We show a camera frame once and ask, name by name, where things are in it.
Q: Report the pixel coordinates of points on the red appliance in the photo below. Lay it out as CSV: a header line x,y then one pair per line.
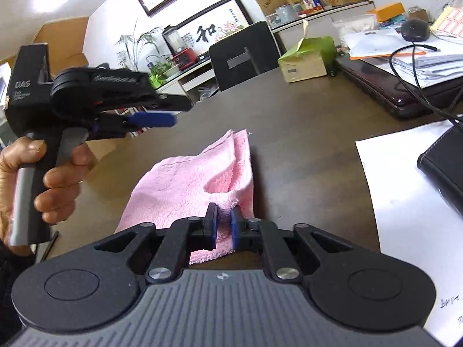
x,y
185,58

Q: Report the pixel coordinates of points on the orange box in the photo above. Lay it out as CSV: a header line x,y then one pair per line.
x,y
387,11

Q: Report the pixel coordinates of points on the black leather wallet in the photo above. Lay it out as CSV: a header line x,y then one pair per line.
x,y
443,166

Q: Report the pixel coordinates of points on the white plastic envelope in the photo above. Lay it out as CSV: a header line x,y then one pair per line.
x,y
372,43

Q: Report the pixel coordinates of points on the pink towel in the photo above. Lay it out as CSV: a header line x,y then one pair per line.
x,y
181,188

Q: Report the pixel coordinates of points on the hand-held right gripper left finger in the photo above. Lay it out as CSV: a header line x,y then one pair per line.
x,y
213,226

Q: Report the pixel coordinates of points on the white shelf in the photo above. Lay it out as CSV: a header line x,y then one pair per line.
x,y
188,79

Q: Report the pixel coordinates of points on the black computer mouse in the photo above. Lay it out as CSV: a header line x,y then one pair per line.
x,y
415,29

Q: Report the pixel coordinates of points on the potted green plant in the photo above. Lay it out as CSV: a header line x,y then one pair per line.
x,y
144,52

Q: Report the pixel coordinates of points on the red label sheet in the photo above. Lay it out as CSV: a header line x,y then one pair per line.
x,y
448,21

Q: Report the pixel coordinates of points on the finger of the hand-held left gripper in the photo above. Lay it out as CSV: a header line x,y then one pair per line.
x,y
175,106
153,120

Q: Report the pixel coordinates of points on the green topped cardboard box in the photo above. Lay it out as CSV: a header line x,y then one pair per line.
x,y
307,61

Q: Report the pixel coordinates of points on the stack of white papers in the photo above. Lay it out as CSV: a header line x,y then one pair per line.
x,y
434,67

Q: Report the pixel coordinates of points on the framed calligraphy with flowers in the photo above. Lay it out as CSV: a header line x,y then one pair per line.
x,y
217,25

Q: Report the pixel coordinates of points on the flat brown cardboard box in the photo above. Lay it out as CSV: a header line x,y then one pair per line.
x,y
61,39

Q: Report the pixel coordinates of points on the white paper sheet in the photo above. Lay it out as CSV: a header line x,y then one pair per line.
x,y
398,231

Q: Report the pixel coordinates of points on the black chair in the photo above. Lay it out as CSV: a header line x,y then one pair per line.
x,y
224,68

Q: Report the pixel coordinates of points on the person's left forearm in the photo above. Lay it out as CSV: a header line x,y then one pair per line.
x,y
11,282

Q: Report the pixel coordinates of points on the dark laptop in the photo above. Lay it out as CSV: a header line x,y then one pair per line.
x,y
376,86

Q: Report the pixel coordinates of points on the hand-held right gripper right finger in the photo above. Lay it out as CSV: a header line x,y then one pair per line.
x,y
234,229

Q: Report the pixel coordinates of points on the clear blender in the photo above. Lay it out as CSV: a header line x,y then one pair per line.
x,y
173,39

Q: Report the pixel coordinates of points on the person's left hand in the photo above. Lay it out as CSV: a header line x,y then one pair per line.
x,y
65,188

